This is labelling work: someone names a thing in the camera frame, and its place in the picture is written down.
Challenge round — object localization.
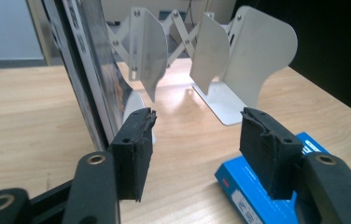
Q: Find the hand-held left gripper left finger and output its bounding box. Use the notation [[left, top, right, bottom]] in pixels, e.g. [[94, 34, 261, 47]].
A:
[[109, 107, 158, 203]]

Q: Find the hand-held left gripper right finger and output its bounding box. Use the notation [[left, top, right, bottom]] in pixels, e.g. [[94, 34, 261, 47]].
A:
[[239, 106, 303, 200]]

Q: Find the blue box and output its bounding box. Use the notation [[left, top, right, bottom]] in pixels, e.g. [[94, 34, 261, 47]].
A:
[[214, 132, 351, 224]]

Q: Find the white expandable metal book rack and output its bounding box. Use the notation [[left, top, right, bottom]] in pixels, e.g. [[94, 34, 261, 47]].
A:
[[106, 5, 299, 146]]

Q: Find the dark cover magazine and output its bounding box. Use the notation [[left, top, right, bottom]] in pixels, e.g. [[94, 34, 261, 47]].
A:
[[61, 0, 134, 145]]

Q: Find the portrait cover magazine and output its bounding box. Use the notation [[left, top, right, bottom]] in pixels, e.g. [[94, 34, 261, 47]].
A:
[[41, 0, 108, 152]]

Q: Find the black curtain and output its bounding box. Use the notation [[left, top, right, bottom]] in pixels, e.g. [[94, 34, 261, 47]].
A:
[[233, 0, 351, 123]]

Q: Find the white metal file rack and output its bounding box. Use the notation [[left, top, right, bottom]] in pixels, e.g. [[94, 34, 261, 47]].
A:
[[26, 0, 237, 67]]

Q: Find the white panel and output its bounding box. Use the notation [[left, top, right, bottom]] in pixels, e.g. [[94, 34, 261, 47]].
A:
[[0, 0, 46, 62]]

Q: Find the black power cable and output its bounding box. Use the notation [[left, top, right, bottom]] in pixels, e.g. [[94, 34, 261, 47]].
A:
[[188, 0, 196, 21]]

